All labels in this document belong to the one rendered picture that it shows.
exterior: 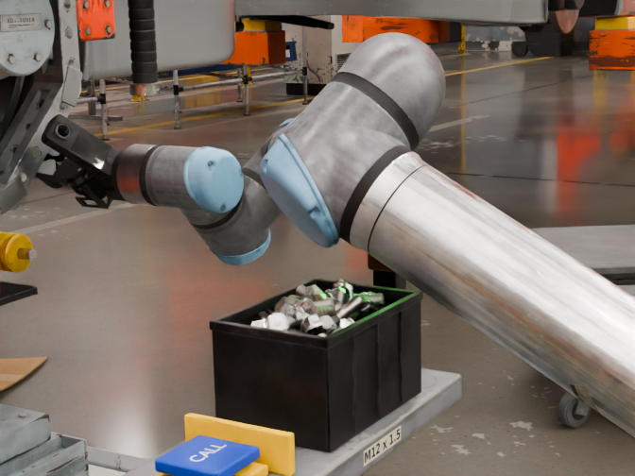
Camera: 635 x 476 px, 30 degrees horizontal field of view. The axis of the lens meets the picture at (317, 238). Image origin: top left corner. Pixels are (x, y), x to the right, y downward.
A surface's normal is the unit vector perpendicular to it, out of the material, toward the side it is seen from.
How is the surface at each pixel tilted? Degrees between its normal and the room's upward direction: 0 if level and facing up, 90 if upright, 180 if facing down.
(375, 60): 32
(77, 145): 69
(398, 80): 58
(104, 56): 90
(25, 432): 90
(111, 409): 0
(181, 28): 90
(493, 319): 107
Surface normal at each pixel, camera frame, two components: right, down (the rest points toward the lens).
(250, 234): 0.69, 0.36
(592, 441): -0.03, -0.98
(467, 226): -0.07, -0.48
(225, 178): 0.83, 0.04
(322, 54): -0.54, 0.19
